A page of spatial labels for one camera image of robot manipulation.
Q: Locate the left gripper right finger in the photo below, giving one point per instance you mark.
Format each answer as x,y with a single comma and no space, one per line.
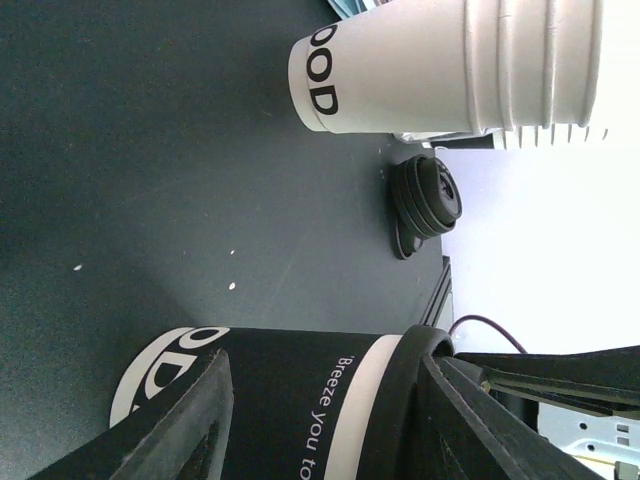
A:
466,434

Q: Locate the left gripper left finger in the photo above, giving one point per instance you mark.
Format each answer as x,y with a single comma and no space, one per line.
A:
181,433

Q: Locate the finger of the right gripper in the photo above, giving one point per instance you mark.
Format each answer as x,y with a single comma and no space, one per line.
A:
602,382

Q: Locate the single white paper cup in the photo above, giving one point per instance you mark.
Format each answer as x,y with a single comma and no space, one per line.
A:
302,400

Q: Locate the right black lid stack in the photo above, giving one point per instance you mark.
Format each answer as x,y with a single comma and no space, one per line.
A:
426,200

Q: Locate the white paper cup stack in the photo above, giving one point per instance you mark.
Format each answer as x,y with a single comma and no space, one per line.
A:
450,66

